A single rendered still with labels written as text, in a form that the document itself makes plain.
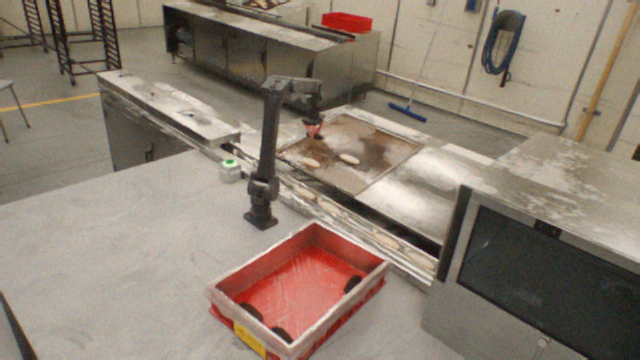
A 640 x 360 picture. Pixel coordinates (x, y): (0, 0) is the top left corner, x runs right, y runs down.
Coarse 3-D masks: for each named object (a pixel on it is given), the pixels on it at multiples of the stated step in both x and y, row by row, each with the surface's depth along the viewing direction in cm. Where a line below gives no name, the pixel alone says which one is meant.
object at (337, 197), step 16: (320, 112) 271; (368, 112) 278; (288, 128) 245; (304, 128) 247; (256, 144) 223; (304, 176) 197; (320, 192) 186; (336, 192) 187; (352, 208) 177; (384, 224) 168; (416, 240) 161
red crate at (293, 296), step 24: (288, 264) 143; (312, 264) 144; (336, 264) 145; (264, 288) 132; (288, 288) 133; (312, 288) 134; (336, 288) 135; (216, 312) 121; (264, 312) 124; (288, 312) 125; (312, 312) 125
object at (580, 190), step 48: (528, 144) 124; (576, 144) 127; (480, 192) 98; (528, 192) 99; (576, 192) 101; (624, 192) 103; (576, 240) 86; (624, 240) 85; (432, 288) 116; (480, 336) 110; (528, 336) 101
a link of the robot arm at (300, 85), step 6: (294, 78) 161; (300, 78) 169; (306, 78) 184; (294, 84) 151; (300, 84) 156; (306, 84) 172; (312, 84) 180; (318, 84) 186; (294, 90) 152; (300, 90) 167; (306, 90) 174; (312, 90) 181
